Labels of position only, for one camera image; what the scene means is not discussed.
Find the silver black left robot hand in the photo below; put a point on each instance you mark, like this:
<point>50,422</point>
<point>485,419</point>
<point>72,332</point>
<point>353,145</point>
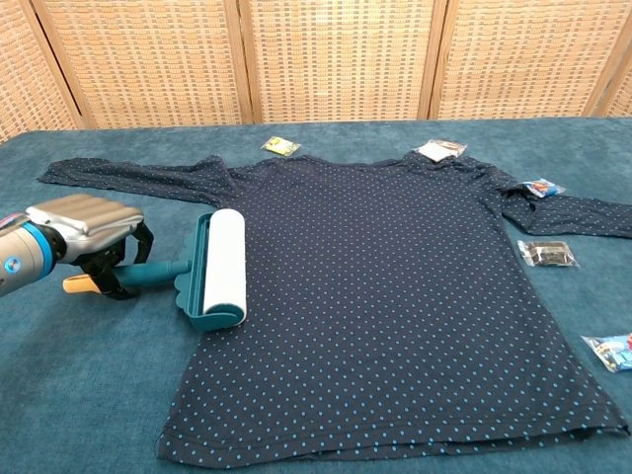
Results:
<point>94,219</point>

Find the teal lint roller white roll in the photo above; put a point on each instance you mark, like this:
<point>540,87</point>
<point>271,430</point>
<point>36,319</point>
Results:
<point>222,269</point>

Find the navy polka dot shirt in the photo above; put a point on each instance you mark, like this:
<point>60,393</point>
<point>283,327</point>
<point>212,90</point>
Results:
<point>375,296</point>

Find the teal velvet table cloth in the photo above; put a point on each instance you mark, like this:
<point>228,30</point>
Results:
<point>89,385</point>

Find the yellow small plastic packet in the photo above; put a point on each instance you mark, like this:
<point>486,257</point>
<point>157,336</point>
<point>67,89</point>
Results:
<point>281,145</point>

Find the woven rattan folding screen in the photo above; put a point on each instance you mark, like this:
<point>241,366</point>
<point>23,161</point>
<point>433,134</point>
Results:
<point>316,59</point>

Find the white small plastic packet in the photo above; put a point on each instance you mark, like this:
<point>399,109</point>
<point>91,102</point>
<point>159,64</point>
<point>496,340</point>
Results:
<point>441,149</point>

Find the blue red small plastic packet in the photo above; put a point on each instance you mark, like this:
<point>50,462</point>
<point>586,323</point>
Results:
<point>542,188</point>

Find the black small plastic packet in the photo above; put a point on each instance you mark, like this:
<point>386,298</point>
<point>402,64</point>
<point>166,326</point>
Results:
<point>548,253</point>

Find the blue multicolour toy brick packet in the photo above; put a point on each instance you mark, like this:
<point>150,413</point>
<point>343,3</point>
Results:
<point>612,351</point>

